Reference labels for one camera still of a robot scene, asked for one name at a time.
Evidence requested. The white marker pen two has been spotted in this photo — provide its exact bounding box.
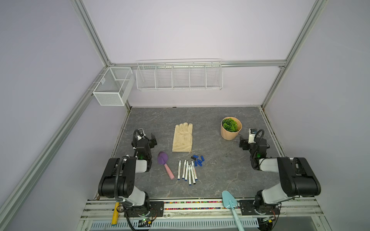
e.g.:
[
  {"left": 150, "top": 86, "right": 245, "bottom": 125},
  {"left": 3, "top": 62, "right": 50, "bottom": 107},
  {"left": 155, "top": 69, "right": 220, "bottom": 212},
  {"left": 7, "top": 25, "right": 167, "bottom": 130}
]
[{"left": 182, "top": 160, "right": 187, "bottom": 179}]

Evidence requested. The white marker pen one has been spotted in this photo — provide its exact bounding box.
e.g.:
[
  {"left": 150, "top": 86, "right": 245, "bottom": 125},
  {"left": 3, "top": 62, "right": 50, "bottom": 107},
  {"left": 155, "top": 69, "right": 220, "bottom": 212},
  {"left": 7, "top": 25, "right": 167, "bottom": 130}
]
[{"left": 177, "top": 160, "right": 181, "bottom": 180}]

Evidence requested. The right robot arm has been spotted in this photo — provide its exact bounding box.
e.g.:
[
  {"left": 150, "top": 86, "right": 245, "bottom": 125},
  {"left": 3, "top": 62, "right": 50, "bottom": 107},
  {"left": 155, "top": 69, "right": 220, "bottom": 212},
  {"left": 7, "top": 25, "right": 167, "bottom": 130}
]
[{"left": 239, "top": 137, "right": 321, "bottom": 215}]

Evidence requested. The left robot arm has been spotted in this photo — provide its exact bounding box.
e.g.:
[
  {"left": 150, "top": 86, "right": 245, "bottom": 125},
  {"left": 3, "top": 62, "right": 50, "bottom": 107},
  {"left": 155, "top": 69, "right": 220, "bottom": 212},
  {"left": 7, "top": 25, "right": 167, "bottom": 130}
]
[{"left": 98, "top": 133, "right": 157, "bottom": 216}]

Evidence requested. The white marker pen four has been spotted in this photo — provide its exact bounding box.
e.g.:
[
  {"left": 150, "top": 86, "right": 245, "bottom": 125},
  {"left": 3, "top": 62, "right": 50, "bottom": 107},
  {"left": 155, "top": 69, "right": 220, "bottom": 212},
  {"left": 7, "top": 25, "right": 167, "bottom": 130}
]
[{"left": 188, "top": 164, "right": 192, "bottom": 185}]

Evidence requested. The white marker pen six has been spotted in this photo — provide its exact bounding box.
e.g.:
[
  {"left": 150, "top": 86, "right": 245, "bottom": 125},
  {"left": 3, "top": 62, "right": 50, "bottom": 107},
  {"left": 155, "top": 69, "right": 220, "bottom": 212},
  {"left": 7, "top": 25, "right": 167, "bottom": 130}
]
[{"left": 191, "top": 160, "right": 198, "bottom": 181}]

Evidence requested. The white marker pen five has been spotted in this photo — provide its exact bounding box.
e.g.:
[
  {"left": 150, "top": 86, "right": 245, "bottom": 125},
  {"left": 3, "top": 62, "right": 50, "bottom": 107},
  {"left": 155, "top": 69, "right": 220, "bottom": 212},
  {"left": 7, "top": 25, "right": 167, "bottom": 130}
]
[{"left": 190, "top": 164, "right": 196, "bottom": 185}]

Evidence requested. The tan pot with green plant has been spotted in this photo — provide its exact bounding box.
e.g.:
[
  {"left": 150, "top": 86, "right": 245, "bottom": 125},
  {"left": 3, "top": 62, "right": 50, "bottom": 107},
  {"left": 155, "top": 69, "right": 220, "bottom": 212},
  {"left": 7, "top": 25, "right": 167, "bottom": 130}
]
[{"left": 221, "top": 117, "right": 242, "bottom": 141}]

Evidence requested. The beige fabric glove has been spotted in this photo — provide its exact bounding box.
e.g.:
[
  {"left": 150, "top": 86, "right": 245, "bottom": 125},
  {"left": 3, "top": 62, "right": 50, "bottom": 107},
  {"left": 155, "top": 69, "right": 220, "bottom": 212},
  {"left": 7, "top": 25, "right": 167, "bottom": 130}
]
[{"left": 172, "top": 122, "right": 193, "bottom": 152}]

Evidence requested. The light blue shovel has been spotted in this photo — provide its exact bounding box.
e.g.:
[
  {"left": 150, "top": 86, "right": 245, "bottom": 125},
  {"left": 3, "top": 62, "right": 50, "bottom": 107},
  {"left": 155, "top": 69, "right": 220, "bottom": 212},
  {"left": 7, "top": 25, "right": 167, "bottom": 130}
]
[{"left": 222, "top": 191, "right": 244, "bottom": 231}]

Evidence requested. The white mesh box basket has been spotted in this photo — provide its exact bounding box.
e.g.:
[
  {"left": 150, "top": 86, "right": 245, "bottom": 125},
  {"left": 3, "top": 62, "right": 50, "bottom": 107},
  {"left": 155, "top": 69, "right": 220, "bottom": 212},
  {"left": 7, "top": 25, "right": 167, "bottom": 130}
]
[{"left": 93, "top": 67, "right": 135, "bottom": 106}]

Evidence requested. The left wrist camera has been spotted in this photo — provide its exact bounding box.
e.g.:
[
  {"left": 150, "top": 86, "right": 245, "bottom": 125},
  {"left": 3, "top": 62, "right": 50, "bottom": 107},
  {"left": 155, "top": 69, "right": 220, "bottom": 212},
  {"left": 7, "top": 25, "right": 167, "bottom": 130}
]
[{"left": 136, "top": 129, "right": 145, "bottom": 141}]

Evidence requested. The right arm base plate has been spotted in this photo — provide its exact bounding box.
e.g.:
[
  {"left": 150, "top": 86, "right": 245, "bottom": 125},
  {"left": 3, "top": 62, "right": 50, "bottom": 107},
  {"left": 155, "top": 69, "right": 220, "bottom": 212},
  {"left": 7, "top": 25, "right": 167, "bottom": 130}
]
[{"left": 238, "top": 200, "right": 280, "bottom": 216}]

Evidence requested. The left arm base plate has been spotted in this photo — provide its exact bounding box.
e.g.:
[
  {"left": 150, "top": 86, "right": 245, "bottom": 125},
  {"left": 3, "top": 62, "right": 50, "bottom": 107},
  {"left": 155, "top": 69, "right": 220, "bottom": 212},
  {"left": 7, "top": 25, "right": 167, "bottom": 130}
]
[{"left": 125, "top": 201, "right": 164, "bottom": 218}]

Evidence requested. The yellow handled tool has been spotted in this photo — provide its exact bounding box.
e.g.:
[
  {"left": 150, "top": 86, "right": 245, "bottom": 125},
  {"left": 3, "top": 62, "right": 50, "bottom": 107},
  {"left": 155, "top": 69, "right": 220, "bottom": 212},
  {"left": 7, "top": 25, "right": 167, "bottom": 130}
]
[{"left": 111, "top": 202, "right": 120, "bottom": 226}]

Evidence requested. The white wire shelf basket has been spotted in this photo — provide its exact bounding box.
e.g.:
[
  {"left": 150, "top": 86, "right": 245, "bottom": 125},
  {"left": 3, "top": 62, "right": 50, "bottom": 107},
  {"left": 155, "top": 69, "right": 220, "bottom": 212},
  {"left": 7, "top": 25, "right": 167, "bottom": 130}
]
[{"left": 136, "top": 59, "right": 224, "bottom": 90}]

